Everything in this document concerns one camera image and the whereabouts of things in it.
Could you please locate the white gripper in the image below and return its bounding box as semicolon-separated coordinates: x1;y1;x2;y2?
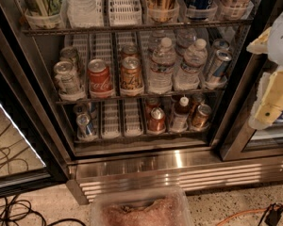
246;11;283;130

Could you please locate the clear water bottle top shelf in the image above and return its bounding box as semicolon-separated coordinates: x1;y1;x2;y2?
67;0;103;28

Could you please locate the right glass fridge door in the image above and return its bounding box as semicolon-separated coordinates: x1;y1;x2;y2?
215;0;283;161

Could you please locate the water bottle front right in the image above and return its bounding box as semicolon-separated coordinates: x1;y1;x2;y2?
174;39;208;90

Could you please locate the water bottle rear right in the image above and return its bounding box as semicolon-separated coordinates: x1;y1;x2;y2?
175;28;197;56

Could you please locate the small white-capped bottle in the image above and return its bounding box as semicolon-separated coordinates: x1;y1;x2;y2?
170;96;190;132

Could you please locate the water bottle rear left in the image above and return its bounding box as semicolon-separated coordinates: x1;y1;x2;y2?
148;30;166;53

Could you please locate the water bottle front left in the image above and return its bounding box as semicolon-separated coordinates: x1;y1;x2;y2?
149;37;176;94

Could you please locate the stainless steel display fridge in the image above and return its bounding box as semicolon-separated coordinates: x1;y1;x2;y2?
0;0;283;204

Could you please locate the white empty shelf glide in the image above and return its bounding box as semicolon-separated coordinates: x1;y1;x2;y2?
108;0;142;26

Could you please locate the open glass fridge door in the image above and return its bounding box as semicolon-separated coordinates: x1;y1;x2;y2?
0;26;67;198

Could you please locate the slim silver can front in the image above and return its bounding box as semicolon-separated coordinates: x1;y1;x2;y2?
206;49;232;83

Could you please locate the slim silver can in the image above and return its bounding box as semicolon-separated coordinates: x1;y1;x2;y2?
206;49;232;83
211;39;230;55

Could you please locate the slim silver can rear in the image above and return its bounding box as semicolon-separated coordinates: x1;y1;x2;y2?
211;39;230;55

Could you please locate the bronze can rear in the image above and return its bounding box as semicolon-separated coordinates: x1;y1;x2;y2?
190;93;206;115

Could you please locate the bronze can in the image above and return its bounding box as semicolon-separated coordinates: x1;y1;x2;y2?
190;93;206;115
191;105;211;129

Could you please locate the bronze can front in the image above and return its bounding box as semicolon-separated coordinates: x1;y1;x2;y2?
191;105;211;129

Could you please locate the red can rear bottom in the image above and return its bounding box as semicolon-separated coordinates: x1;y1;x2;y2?
145;97;160;117

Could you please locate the red can front bottom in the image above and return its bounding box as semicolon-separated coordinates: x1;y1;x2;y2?
148;107;165;132

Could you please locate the orange can front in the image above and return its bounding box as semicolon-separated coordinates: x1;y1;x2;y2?
121;56;142;90

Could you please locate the black plug adapter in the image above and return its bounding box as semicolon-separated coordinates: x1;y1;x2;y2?
264;203;283;226

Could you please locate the red coca-cola can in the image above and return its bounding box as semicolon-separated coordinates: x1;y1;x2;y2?
88;59;112;93

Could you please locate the blue silver can rear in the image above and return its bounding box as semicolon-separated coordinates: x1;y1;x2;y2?
73;103;96;118

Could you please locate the blue silver can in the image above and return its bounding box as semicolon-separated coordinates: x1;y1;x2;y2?
76;113;94;137
73;103;96;118

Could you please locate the blue silver can front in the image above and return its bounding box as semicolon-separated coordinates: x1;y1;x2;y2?
76;113;94;137

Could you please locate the clear plastic bin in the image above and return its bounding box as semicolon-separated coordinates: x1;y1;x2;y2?
92;186;191;226

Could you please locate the silver can rear left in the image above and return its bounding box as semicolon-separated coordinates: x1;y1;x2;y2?
60;46;80;68

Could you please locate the silver can front left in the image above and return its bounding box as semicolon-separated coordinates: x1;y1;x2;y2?
54;61;81;94

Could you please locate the orange cable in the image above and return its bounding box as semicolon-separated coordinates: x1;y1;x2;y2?
215;197;283;226

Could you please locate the black cable bundle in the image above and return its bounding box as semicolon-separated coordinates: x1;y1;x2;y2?
0;194;87;226

